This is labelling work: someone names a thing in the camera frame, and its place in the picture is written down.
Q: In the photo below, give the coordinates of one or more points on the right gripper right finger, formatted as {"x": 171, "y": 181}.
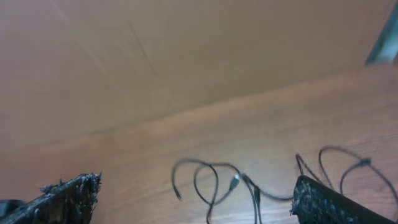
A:
{"x": 314, "y": 203}

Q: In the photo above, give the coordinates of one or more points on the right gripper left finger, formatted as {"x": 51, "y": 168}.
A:
{"x": 65, "y": 202}

